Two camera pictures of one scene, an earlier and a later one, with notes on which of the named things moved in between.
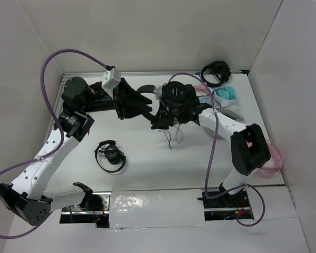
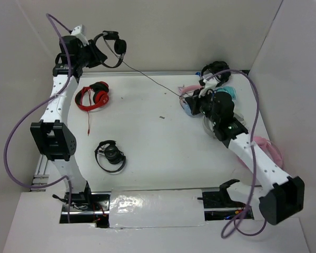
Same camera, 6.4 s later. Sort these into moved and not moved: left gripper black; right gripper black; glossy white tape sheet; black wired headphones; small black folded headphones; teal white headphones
Moved: black wired headphones; left gripper black; right gripper black
Not moved: small black folded headphones; teal white headphones; glossy white tape sheet
